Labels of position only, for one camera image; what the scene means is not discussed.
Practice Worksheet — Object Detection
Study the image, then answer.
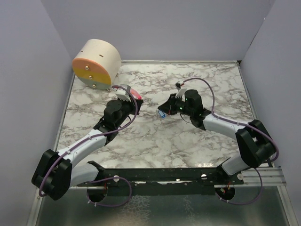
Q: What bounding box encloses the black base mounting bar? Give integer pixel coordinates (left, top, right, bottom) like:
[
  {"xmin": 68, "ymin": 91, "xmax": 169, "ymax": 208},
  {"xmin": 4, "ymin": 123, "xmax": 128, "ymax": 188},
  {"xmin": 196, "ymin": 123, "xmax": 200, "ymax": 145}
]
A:
[{"xmin": 79, "ymin": 161, "xmax": 243, "ymax": 196}]

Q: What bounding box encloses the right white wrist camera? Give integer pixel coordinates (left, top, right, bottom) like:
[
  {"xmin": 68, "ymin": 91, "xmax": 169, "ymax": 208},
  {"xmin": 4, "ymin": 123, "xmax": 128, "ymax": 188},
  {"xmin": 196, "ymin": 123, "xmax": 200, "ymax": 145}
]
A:
[{"xmin": 175, "ymin": 81, "xmax": 187, "ymax": 99}]

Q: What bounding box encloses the cream cylinder tricolour face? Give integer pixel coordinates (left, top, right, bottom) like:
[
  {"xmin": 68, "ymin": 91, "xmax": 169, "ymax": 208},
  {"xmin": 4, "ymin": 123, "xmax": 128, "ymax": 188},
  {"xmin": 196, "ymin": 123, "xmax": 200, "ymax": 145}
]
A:
[{"xmin": 72, "ymin": 39, "xmax": 121, "ymax": 90}]

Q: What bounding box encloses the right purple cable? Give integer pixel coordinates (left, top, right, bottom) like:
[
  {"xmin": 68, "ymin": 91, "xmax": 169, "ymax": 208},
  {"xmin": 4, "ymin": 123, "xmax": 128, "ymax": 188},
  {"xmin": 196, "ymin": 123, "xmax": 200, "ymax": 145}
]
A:
[{"xmin": 181, "ymin": 77, "xmax": 280, "ymax": 205}]

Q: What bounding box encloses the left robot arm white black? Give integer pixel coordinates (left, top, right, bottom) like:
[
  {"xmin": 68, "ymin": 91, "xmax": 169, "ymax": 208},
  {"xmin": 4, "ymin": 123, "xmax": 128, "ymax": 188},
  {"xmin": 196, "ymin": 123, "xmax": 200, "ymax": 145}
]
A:
[{"xmin": 32, "ymin": 99, "xmax": 143, "ymax": 200}]

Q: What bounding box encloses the pink strap keyring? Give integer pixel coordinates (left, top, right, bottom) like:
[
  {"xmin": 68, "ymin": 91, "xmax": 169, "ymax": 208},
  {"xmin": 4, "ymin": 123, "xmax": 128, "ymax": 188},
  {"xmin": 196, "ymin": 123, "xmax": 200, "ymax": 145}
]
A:
[{"xmin": 130, "ymin": 88, "xmax": 142, "ymax": 100}]

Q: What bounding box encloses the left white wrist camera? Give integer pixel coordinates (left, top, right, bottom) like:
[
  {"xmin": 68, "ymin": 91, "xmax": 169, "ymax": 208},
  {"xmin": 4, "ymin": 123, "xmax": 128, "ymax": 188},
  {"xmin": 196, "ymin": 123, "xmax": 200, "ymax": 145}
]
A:
[{"xmin": 113, "ymin": 84, "xmax": 131, "ymax": 102}]

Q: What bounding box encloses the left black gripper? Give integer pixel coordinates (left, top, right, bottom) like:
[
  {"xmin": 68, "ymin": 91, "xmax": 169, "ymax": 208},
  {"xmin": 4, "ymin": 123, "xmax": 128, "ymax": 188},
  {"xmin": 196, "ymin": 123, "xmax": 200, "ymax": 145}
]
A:
[{"xmin": 115, "ymin": 94, "xmax": 143, "ymax": 128}]

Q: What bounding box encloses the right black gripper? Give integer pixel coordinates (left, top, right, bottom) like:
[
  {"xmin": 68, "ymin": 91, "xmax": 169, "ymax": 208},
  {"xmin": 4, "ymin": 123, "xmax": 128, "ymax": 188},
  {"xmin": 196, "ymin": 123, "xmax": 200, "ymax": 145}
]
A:
[{"xmin": 158, "ymin": 94, "xmax": 193, "ymax": 117}]

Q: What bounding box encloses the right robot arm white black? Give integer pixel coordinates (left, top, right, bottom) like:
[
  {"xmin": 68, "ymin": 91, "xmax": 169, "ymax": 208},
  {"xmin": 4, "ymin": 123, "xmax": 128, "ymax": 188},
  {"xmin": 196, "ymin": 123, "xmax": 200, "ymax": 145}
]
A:
[{"xmin": 158, "ymin": 89, "xmax": 276, "ymax": 184}]

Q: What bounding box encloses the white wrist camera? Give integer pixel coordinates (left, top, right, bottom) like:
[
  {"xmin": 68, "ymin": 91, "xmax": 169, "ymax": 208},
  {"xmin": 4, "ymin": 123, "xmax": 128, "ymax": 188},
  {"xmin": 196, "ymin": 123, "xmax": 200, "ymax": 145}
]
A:
[
  {"xmin": 175, "ymin": 81, "xmax": 187, "ymax": 99},
  {"xmin": 113, "ymin": 84, "xmax": 131, "ymax": 102}
]

